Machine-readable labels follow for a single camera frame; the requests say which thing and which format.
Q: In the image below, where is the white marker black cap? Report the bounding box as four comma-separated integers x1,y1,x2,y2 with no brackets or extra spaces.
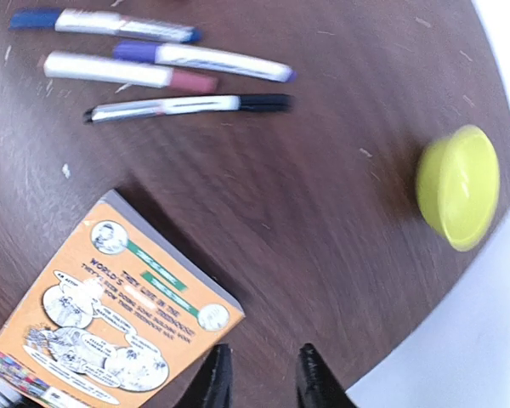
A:
113,41,296,83

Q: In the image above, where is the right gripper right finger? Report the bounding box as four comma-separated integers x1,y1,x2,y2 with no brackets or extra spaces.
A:
296,343,356,408

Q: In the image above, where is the white marker dark cap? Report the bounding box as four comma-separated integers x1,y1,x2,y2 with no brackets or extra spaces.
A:
82,93,293,124

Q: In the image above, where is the orange cartoon paperback book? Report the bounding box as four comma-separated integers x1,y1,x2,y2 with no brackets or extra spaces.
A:
0,190,245,407

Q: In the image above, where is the lime green bowl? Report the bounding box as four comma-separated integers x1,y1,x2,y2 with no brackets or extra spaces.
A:
416,125,501,252

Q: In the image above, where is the white marker red cap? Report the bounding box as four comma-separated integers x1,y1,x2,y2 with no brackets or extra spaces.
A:
42,51,218,94

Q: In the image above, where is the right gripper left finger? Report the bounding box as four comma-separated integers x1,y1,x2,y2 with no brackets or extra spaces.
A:
182,343,233,408

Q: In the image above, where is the white marker blue cap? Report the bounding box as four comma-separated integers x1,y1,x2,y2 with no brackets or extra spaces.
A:
9,8,201,43

